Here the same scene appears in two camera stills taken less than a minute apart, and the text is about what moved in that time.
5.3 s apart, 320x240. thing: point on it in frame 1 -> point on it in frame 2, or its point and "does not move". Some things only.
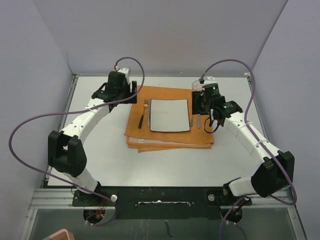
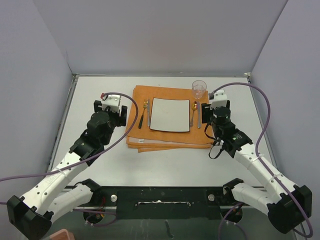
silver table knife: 199,121 does not move
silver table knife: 149,104 does not move
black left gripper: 131,98 -> 120,116
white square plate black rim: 169,115 does not move
